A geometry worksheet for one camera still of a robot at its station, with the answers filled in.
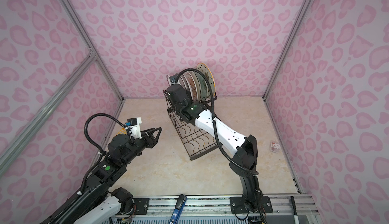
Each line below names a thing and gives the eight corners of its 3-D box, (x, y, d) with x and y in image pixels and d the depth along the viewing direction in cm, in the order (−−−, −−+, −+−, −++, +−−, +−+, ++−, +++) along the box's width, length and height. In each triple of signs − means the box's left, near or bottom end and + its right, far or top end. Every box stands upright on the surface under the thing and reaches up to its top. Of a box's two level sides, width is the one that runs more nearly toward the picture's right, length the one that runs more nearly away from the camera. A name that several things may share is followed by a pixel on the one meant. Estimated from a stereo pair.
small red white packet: (269, 150, 94) (271, 148, 92) (270, 144, 97) (272, 142, 94) (277, 153, 93) (279, 150, 91) (277, 147, 96) (280, 144, 93)
